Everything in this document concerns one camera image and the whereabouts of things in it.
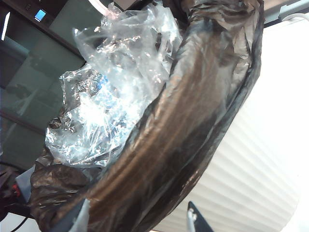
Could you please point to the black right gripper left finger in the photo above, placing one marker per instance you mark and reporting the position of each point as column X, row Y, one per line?
column 70, row 222

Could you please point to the glass partition with black frame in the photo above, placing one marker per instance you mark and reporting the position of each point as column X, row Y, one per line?
column 36, row 72

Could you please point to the crumpled clear plastic wrap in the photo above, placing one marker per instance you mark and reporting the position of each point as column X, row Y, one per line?
column 108, row 108

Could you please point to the white ribbed plastic trash can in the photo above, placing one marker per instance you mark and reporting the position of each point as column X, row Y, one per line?
column 265, row 145

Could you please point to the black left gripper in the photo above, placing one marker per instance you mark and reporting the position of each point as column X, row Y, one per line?
column 9, row 191

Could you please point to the black plastic garbage bag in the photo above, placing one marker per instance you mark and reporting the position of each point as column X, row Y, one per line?
column 181, row 120

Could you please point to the blue lit wall screen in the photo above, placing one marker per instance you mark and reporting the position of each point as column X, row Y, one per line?
column 40, row 15

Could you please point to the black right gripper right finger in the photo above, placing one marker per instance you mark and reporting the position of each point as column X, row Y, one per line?
column 198, row 222

